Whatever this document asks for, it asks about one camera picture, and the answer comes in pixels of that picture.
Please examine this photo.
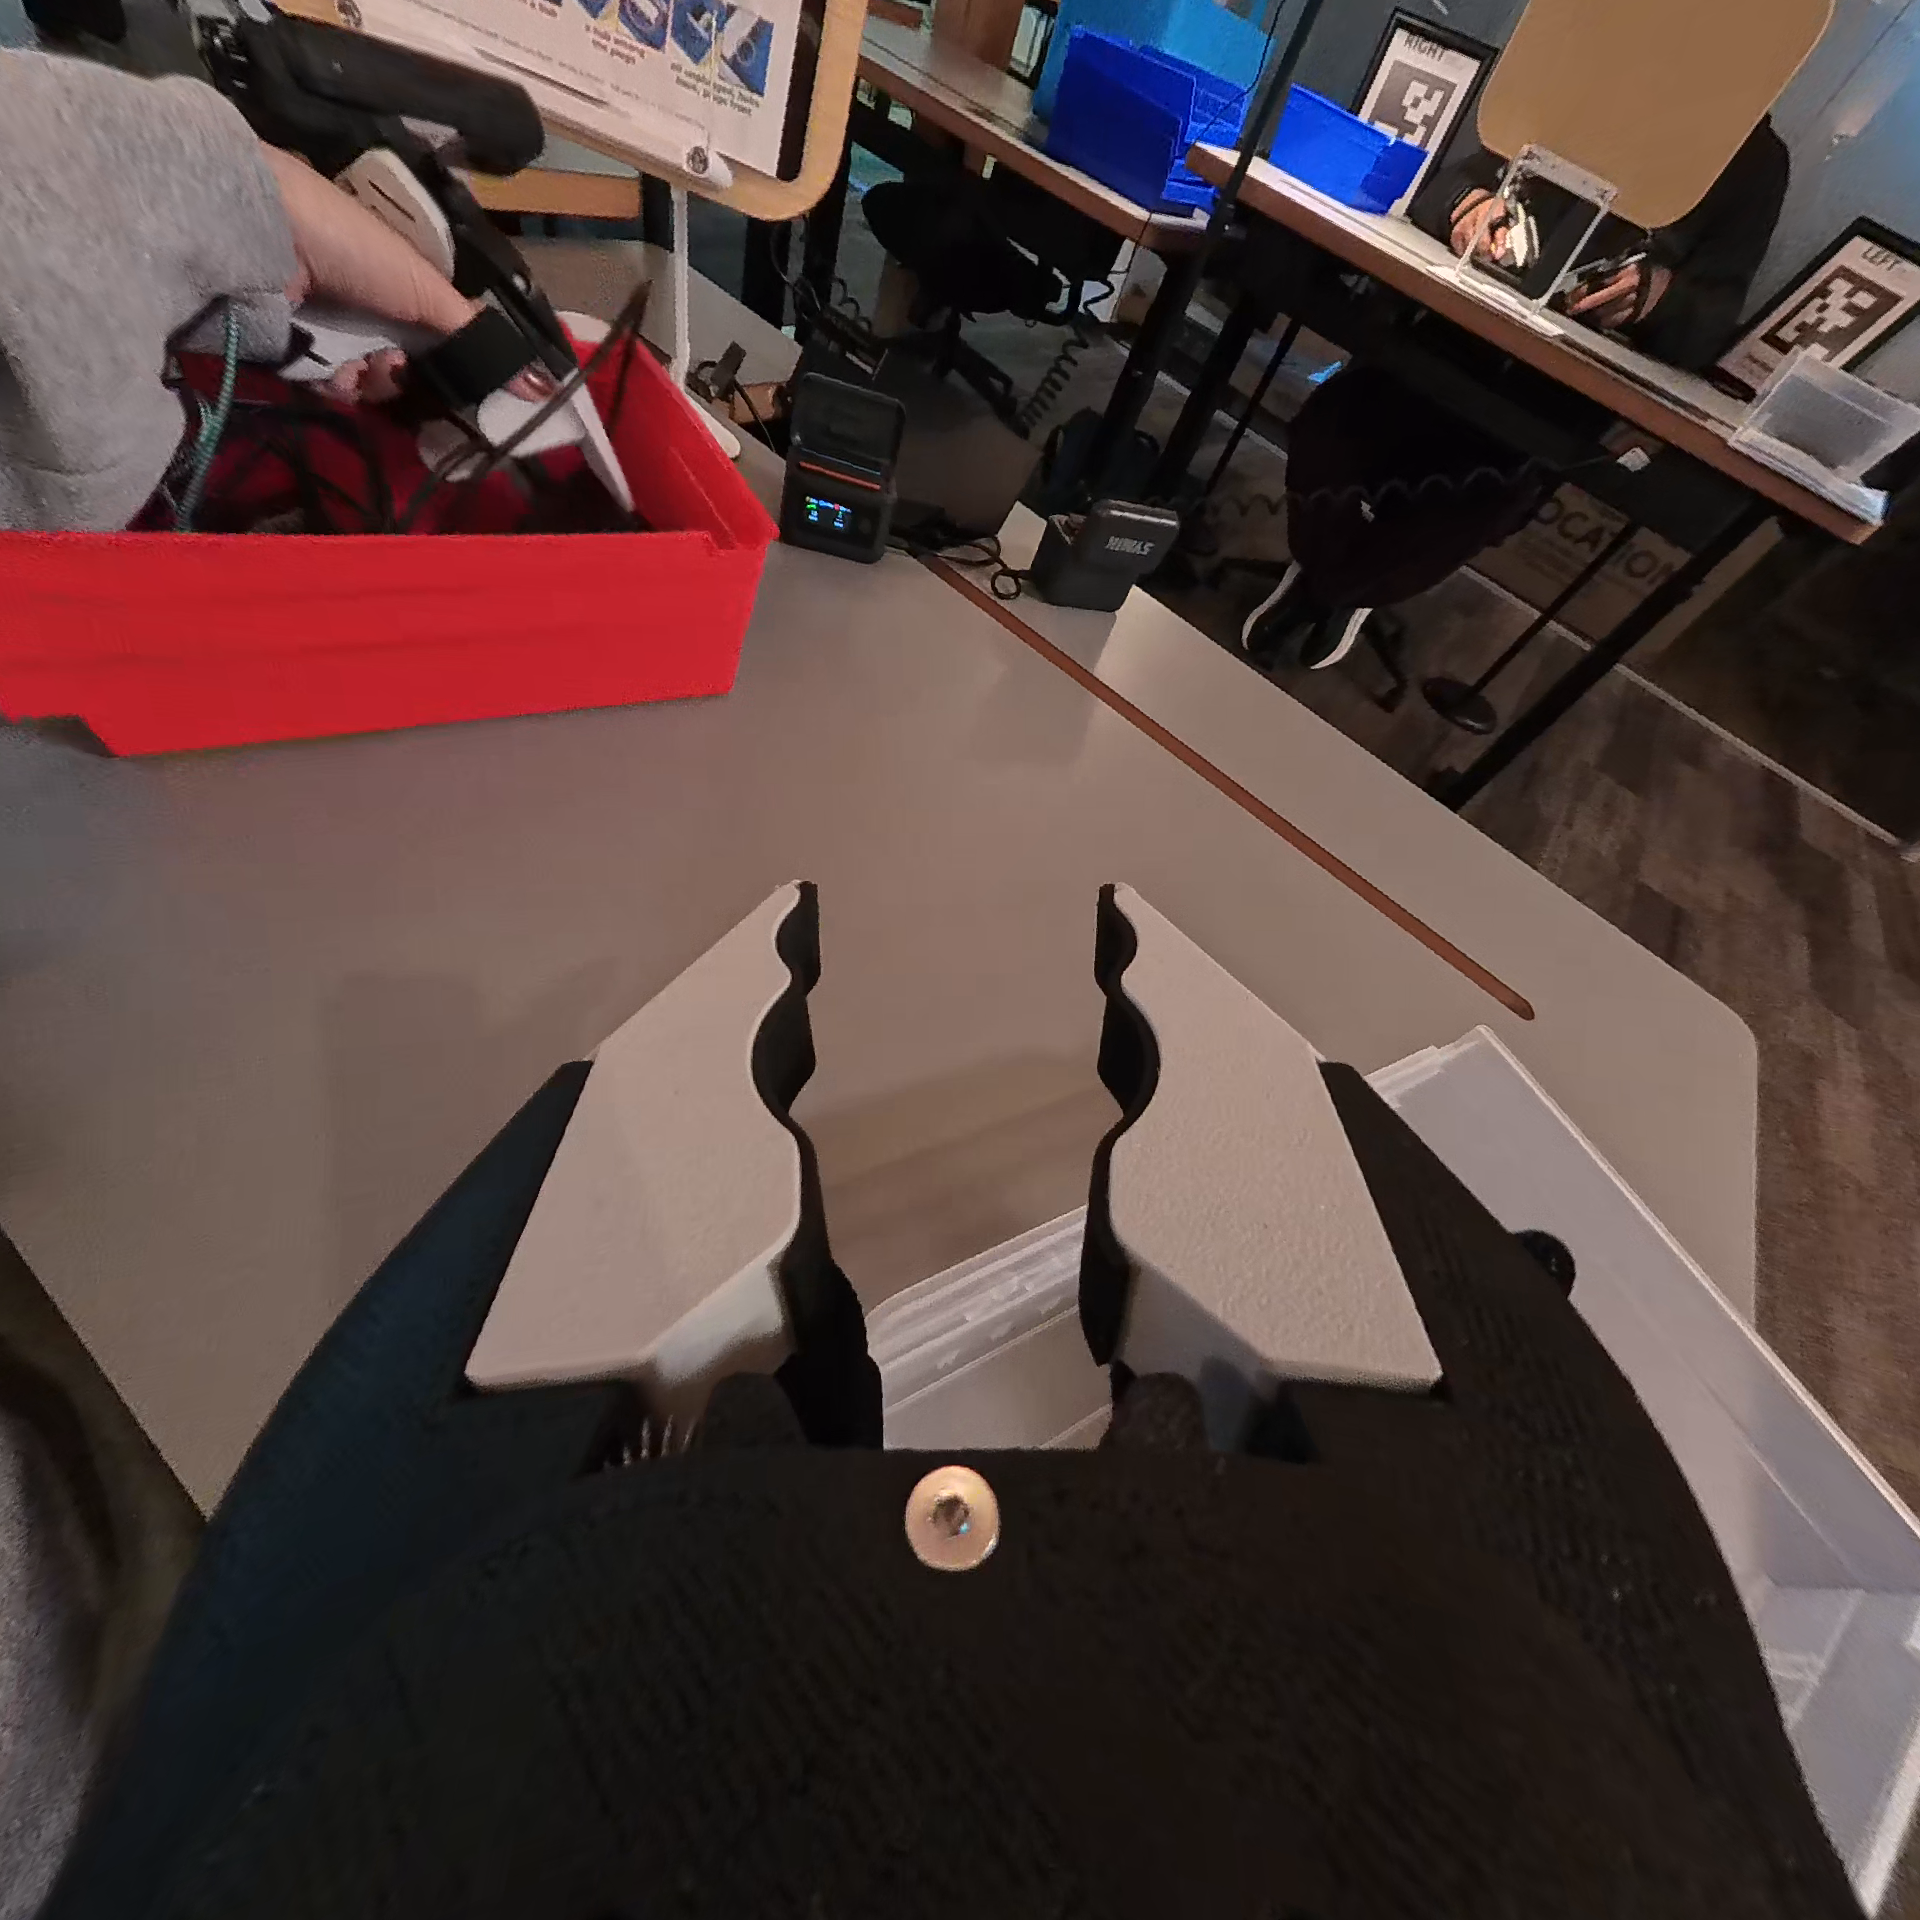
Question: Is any green braided cable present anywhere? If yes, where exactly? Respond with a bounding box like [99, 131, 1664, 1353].
[157, 299, 243, 529]

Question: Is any clear plastic container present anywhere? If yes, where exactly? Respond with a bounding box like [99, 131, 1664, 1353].
[1728, 352, 1901, 521]

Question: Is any person's left forearm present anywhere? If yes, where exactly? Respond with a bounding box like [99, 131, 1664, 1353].
[0, 45, 309, 529]

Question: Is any black usb cable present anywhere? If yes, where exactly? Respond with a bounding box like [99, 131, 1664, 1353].
[397, 280, 653, 527]

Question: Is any red plastic bin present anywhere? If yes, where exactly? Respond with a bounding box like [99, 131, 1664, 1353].
[0, 335, 778, 759]

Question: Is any person's grey clothing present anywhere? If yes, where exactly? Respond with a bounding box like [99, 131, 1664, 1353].
[0, 1229, 208, 1920]

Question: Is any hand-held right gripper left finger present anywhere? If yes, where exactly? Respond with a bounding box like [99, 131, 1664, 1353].
[464, 879, 886, 1453]

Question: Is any person's left hand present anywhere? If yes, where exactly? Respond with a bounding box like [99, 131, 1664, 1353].
[262, 146, 560, 407]

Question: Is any white stand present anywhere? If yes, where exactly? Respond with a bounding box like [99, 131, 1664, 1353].
[562, 181, 746, 461]

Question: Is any small black charger box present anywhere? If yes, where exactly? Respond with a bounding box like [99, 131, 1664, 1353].
[1027, 497, 1182, 615]

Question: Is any framed black white marker tag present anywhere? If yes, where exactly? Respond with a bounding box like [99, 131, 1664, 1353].
[1715, 217, 1920, 400]
[1350, 6, 1501, 162]

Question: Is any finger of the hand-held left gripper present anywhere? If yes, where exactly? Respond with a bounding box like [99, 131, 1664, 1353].
[563, 307, 637, 511]
[416, 400, 589, 483]

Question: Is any wooden board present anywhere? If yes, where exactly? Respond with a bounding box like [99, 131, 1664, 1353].
[277, 0, 872, 224]

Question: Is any grey background table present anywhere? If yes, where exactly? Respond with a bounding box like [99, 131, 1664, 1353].
[1183, 142, 1888, 811]
[857, 16, 1221, 346]

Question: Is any black coiled cable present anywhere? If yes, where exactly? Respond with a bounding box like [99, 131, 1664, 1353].
[1031, 270, 1114, 441]

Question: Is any black charging case with display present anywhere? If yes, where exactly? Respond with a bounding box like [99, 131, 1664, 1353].
[777, 373, 904, 567]

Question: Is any light blue box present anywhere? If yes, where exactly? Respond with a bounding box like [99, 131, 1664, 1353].
[1031, 0, 1328, 119]

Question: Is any cardboard box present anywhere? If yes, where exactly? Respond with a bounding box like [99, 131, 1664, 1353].
[1467, 480, 1683, 639]

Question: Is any clear plastic bin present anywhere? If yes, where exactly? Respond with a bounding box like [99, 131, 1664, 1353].
[861, 1023, 1920, 1911]

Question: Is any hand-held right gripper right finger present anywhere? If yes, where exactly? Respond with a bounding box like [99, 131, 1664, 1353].
[1077, 881, 1443, 1455]

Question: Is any dark blue plastic bin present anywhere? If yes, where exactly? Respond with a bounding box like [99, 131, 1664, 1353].
[1043, 29, 1249, 208]
[1199, 81, 1430, 215]

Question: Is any clear acrylic box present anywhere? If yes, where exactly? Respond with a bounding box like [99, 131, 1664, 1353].
[1451, 142, 1624, 312]

